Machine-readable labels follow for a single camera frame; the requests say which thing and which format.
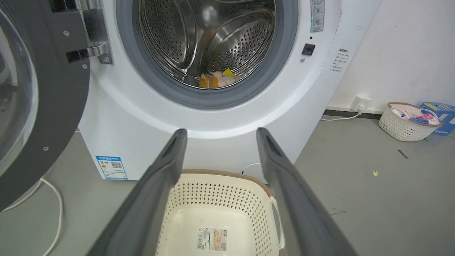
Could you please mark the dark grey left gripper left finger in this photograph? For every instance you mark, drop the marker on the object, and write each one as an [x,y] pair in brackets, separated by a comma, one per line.
[149,199]

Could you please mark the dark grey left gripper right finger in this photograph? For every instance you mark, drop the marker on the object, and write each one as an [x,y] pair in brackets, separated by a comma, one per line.
[298,206]

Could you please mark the cream perforated laundry basket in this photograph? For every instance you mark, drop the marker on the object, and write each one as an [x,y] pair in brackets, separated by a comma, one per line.
[220,217]

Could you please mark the barcode label in basket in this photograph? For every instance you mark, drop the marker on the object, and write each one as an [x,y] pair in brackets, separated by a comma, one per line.
[212,239]

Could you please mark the white front-load washing machine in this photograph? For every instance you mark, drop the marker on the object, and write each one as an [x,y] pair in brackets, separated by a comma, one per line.
[227,117]

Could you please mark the small white woven basket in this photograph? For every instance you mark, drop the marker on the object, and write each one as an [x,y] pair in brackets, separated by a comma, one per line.
[405,124]

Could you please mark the colourful clothes in small basket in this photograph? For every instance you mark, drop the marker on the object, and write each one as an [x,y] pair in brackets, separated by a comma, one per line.
[419,116]

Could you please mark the grey washing machine door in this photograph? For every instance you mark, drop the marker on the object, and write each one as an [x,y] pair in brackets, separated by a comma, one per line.
[39,96]

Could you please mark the blue energy label sticker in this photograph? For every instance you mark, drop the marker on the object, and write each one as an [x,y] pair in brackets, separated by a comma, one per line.
[111,167]

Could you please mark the colourful clothes in drum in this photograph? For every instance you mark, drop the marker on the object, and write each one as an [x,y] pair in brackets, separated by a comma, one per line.
[217,79]

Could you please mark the blue cardboard box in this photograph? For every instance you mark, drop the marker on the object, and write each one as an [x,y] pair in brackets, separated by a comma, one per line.
[442,115]

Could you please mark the white wall power adapter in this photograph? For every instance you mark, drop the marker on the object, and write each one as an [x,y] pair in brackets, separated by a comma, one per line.
[361,103]

